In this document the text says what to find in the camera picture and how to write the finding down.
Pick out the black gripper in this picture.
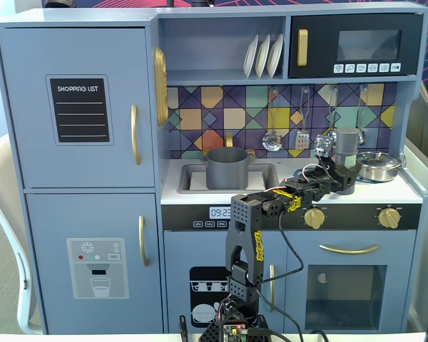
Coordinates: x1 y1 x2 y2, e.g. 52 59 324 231
305 162 362 202

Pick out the grey salt shaker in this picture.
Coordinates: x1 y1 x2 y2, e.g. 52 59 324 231
334 127 360 196

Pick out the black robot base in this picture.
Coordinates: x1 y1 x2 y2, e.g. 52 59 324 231
199 295 272 342

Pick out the steel pot with lid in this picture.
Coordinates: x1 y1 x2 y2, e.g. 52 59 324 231
355 150 403 182

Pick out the hanging steel utensil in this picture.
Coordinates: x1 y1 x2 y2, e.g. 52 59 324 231
355 85 368 145
326 85 340 138

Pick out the gold stove knob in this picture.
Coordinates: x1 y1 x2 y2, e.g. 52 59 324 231
377 207 402 229
302 207 326 229

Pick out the steel spatula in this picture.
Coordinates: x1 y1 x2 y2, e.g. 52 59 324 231
294 87 311 150

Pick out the steel slotted spoon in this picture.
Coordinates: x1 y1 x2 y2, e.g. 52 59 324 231
260 88 284 152

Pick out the grey sink basin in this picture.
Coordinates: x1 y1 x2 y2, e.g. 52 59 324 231
178 162 280 195

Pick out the beige partition panel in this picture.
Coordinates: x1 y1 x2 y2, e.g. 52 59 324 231
404 98 428 336

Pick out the blue oven door with window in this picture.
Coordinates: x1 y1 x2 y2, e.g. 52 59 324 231
286 231 417 332

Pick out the grey cooking pot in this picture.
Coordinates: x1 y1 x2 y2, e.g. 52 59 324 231
200 147 253 190

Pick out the black toy microwave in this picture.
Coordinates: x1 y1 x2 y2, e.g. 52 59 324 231
288 14 424 78

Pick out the white plate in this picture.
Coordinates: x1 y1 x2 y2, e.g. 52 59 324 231
266 33 285 78
243 34 260 78
255 34 271 78

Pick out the blue dishwasher door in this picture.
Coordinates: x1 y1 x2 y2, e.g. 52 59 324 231
163 231 287 334

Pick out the blue toy kitchen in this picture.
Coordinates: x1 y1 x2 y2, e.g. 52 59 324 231
0 6 428 335

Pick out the controller circuit board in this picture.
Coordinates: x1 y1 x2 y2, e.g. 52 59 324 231
220 323 250 342

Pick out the gold toy telephone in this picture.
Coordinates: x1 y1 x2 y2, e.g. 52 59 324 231
153 46 169 126

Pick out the blue fridge door with dispenser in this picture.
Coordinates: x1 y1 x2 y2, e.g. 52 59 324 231
25 193 164 334

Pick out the blue fridge door with chalkboard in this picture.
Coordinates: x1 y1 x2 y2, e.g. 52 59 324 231
0 28 156 189

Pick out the white chair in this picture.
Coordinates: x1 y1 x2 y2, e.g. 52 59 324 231
0 133 44 336

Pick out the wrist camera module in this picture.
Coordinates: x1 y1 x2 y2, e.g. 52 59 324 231
315 134 335 158

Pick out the gold oven door handle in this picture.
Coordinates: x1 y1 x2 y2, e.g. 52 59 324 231
319 244 382 255

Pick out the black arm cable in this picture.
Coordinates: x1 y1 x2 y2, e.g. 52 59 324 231
255 209 305 342

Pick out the gold dishwasher door handle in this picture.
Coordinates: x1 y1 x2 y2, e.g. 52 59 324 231
269 264 276 313

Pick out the gold microwave handle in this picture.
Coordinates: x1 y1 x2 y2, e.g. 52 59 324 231
297 28 309 67

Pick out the gold fridge door handle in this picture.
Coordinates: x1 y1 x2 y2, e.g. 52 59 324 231
138 214 151 267
130 104 143 166

